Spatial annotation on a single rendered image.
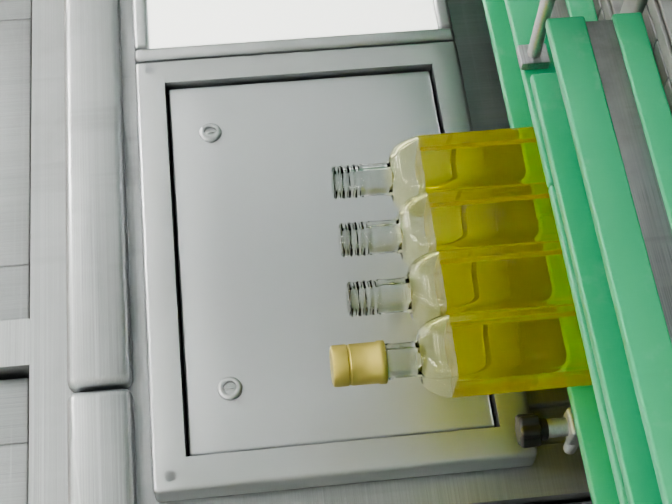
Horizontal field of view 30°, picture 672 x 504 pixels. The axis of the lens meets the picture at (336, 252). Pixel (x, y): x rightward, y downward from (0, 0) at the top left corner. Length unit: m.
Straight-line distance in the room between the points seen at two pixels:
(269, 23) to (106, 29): 0.17
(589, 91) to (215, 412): 0.43
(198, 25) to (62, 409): 0.44
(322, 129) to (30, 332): 0.35
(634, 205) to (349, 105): 0.43
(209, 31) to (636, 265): 0.60
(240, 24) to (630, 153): 0.53
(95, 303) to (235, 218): 0.16
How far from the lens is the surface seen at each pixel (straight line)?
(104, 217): 1.24
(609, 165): 0.98
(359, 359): 1.00
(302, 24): 1.36
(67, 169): 1.28
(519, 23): 1.17
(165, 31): 1.36
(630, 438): 0.96
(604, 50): 1.04
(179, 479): 1.11
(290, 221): 1.23
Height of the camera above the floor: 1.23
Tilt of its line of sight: 5 degrees down
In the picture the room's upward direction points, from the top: 95 degrees counter-clockwise
